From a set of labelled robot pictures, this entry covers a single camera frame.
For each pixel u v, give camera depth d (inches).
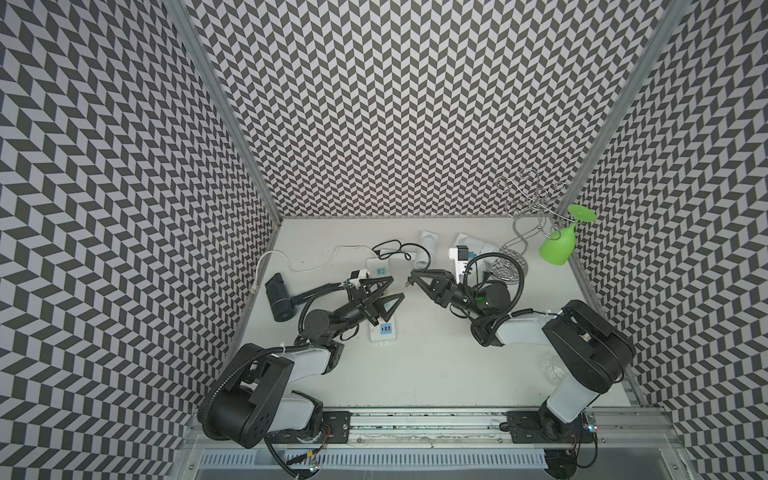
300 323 23.9
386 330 34.1
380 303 28.3
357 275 29.1
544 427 25.7
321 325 23.8
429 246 28.1
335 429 28.3
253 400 16.5
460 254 26.8
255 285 39.3
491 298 24.9
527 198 31.8
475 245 40.1
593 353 18.3
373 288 25.8
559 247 33.0
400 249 39.8
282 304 35.3
